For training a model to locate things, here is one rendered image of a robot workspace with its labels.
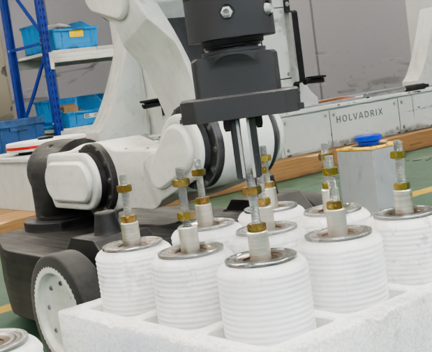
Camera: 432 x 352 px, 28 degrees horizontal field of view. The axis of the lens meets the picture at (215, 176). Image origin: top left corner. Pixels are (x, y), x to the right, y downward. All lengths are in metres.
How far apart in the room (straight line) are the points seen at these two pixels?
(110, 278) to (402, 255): 0.34
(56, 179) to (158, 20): 0.47
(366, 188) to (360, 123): 2.73
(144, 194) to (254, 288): 0.76
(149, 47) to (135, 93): 1.97
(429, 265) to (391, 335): 0.13
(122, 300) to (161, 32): 0.55
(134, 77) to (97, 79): 7.04
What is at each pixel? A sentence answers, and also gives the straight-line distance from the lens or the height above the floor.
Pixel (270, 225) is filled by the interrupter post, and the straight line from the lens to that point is 1.06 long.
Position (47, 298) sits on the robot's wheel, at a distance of 1.50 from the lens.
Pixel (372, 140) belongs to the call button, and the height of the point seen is 0.32.
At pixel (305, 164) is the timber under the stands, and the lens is 3.67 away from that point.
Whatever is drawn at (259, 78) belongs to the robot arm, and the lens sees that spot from 0.86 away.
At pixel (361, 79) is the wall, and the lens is 7.79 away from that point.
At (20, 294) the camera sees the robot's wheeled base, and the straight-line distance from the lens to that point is 1.74.
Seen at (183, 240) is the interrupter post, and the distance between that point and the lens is 0.99.
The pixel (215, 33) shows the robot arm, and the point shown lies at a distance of 0.85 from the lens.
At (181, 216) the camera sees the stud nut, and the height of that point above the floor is 0.29.
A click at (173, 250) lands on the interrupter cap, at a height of 0.25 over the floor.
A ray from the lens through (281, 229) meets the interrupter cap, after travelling 1.04.
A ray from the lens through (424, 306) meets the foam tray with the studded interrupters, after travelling 0.98.
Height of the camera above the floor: 0.44
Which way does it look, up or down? 6 degrees down
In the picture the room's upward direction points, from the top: 8 degrees counter-clockwise
